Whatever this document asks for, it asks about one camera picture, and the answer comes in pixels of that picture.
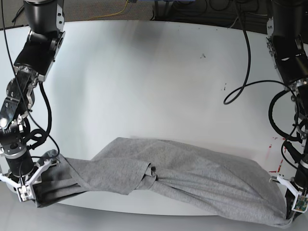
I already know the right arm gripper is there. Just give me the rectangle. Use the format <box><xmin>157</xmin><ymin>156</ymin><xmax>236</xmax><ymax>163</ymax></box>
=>
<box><xmin>0</xmin><ymin>159</ymin><xmax>60</xmax><ymax>190</ymax></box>

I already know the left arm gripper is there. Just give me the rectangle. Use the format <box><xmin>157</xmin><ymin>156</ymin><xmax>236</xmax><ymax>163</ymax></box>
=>
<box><xmin>270</xmin><ymin>174</ymin><xmax>306</xmax><ymax>217</ymax></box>

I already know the grey t-shirt with black lettering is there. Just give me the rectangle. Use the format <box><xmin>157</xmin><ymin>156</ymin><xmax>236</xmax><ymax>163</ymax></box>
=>
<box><xmin>34</xmin><ymin>138</ymin><xmax>294</xmax><ymax>228</ymax></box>

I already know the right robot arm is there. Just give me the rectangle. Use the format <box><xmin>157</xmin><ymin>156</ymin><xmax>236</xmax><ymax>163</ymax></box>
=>
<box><xmin>0</xmin><ymin>0</ymin><xmax>65</xmax><ymax>186</ymax></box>

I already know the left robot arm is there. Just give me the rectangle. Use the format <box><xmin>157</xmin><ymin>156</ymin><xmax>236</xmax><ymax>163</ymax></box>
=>
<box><xmin>267</xmin><ymin>0</ymin><xmax>308</xmax><ymax>219</ymax></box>

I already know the red tape rectangle marking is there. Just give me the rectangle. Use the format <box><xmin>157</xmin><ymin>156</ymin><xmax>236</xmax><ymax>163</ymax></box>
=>
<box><xmin>266</xmin><ymin>137</ymin><xmax>285</xmax><ymax>174</ymax></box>

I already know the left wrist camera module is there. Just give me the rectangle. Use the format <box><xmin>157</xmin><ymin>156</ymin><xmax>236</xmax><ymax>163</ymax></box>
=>
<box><xmin>292</xmin><ymin>194</ymin><xmax>308</xmax><ymax>213</ymax></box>

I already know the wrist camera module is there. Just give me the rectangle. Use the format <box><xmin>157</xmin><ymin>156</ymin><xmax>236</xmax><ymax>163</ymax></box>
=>
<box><xmin>292</xmin><ymin>194</ymin><xmax>308</xmax><ymax>213</ymax></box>
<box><xmin>16</xmin><ymin>185</ymin><xmax>36</xmax><ymax>202</ymax></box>

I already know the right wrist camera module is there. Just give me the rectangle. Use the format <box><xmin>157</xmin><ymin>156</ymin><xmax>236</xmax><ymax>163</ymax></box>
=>
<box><xmin>16</xmin><ymin>185</ymin><xmax>36</xmax><ymax>202</ymax></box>

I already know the yellow cable on floor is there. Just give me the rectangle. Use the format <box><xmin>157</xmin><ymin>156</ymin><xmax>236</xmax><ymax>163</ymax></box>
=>
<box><xmin>88</xmin><ymin>0</ymin><xmax>128</xmax><ymax>22</ymax></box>

